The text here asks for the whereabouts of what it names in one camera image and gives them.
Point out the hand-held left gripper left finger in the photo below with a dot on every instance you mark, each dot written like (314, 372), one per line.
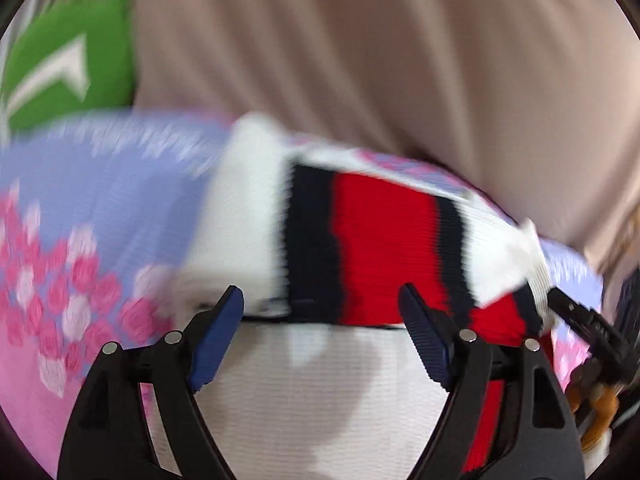
(215, 340)

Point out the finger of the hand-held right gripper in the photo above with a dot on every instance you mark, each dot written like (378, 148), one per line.
(582, 317)

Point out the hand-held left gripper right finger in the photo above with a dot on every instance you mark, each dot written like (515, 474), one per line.
(430, 340)

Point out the pink floral bed sheet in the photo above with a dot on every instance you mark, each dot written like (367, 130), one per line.
(75, 200)

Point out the beige draped cloth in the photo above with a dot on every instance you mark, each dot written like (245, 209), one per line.
(375, 60)

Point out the green plush pillow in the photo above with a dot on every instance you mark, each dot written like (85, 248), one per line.
(70, 60)

